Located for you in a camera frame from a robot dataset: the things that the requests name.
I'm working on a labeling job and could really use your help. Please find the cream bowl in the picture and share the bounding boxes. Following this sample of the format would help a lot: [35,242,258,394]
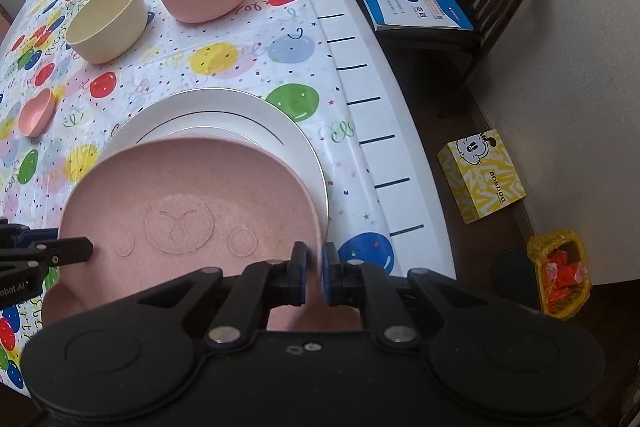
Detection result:
[65,0,149,65]

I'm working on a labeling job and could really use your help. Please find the balloon printed tablecloth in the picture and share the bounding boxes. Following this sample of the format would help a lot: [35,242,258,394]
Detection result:
[0,0,431,388]

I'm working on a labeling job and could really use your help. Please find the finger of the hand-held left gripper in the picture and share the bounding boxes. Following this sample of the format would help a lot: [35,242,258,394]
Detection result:
[0,217,58,245]
[0,236,95,269]

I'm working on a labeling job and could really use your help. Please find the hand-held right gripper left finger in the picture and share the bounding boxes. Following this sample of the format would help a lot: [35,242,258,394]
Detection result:
[137,241,310,350]

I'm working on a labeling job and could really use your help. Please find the white ceramic plate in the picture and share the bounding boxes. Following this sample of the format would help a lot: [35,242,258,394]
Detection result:
[131,125,288,162]
[97,89,329,238]

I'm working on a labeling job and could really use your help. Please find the pink bear-shaped plate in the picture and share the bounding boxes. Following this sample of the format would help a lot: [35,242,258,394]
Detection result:
[41,137,331,333]

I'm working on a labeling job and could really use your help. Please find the yellow trash bag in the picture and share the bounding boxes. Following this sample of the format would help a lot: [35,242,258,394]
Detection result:
[526,229,593,322]

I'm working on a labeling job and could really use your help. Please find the yellow cartoon cardboard box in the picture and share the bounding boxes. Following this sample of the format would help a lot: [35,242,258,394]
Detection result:
[437,128,527,225]

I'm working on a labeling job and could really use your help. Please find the pink heart-shaped dish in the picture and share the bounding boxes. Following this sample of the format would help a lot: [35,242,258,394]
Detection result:
[19,88,57,138]

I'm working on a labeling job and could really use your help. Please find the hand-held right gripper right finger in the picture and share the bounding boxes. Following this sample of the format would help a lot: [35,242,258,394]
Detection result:
[322,241,502,353]

